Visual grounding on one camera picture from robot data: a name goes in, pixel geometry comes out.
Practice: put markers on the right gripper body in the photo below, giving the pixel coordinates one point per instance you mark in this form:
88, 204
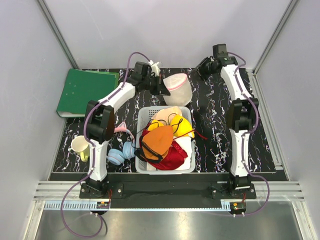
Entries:
205, 68

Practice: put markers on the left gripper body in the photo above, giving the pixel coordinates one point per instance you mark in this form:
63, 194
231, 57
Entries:
154, 85

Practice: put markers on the white pink mesh laundry bag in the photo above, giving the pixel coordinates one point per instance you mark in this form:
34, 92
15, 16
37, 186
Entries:
180, 90

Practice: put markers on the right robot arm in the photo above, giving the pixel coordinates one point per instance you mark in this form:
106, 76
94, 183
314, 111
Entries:
242, 116

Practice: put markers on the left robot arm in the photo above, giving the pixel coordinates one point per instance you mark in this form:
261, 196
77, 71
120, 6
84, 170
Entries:
99, 124

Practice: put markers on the grey plastic laundry basket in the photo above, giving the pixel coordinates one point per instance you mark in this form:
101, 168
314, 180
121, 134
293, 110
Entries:
155, 137

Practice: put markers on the red satin bra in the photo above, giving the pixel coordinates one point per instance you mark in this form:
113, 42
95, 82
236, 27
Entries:
174, 159

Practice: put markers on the pink blue cat-ear headphones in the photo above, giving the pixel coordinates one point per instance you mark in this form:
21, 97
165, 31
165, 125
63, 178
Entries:
118, 157

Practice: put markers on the yellow-green plastic cup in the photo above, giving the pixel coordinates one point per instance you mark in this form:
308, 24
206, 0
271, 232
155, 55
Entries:
81, 147

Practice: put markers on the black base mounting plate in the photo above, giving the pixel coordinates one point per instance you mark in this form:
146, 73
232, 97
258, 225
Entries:
174, 191

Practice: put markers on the green ring binder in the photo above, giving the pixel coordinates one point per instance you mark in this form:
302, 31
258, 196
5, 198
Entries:
82, 86

